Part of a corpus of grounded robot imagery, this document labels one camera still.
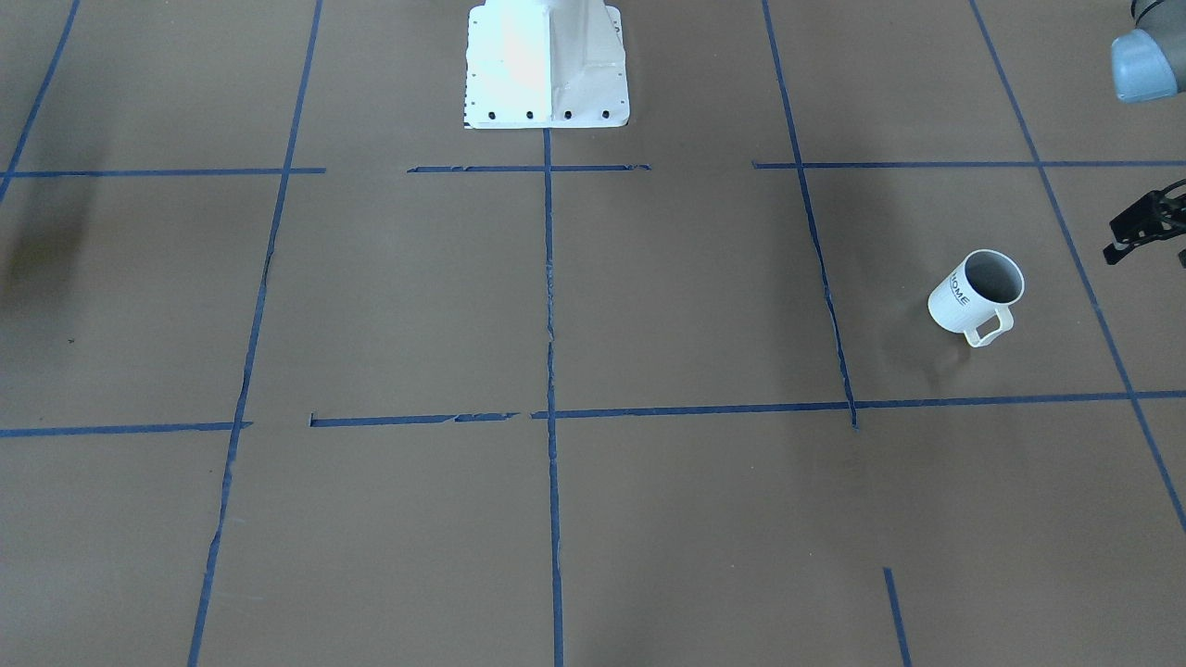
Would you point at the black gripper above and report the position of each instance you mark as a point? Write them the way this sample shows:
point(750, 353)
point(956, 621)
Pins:
point(1152, 215)

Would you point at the white ribbed HOME mug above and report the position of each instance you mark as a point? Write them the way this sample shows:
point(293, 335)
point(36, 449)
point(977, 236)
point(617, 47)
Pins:
point(975, 299)

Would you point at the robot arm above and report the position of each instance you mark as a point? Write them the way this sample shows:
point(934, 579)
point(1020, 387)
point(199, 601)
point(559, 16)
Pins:
point(1148, 64)

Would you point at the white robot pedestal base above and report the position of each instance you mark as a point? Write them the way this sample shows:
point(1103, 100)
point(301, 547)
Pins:
point(545, 64)

